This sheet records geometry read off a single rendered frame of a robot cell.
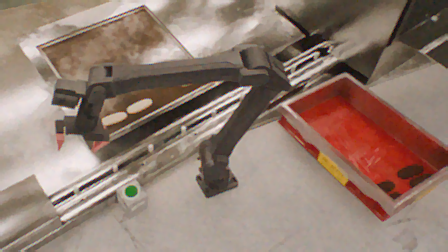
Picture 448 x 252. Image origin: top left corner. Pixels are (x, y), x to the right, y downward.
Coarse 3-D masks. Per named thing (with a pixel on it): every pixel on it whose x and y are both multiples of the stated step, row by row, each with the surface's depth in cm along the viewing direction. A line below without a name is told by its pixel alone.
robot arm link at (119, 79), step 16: (240, 48) 103; (112, 64) 102; (128, 64) 101; (144, 64) 101; (160, 64) 100; (176, 64) 100; (192, 64) 99; (208, 64) 99; (224, 64) 99; (240, 64) 98; (96, 80) 98; (112, 80) 98; (128, 80) 98; (144, 80) 99; (160, 80) 100; (176, 80) 100; (192, 80) 101; (208, 80) 101; (224, 80) 101; (240, 80) 98; (256, 80) 98; (112, 96) 101
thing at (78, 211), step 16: (320, 64) 172; (336, 64) 172; (304, 80) 165; (288, 96) 163; (208, 128) 148; (176, 144) 143; (192, 144) 143; (144, 160) 138; (160, 160) 138; (176, 160) 140; (128, 176) 134; (144, 176) 134; (96, 192) 130; (112, 192) 130; (64, 208) 126; (80, 208) 126; (96, 208) 128; (64, 224) 123; (48, 240) 122
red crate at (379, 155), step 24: (336, 96) 164; (312, 120) 156; (336, 120) 156; (360, 120) 156; (336, 144) 148; (360, 144) 148; (384, 144) 148; (360, 168) 141; (384, 168) 141; (432, 168) 141; (360, 192) 131; (384, 216) 127
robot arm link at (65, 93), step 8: (56, 80) 103; (64, 80) 102; (72, 80) 103; (80, 80) 104; (56, 88) 100; (64, 88) 100; (72, 88) 101; (80, 88) 102; (96, 88) 98; (104, 88) 98; (56, 96) 101; (64, 96) 101; (72, 96) 102; (88, 96) 101; (96, 96) 99; (104, 96) 99; (56, 104) 102; (64, 104) 102; (72, 104) 103
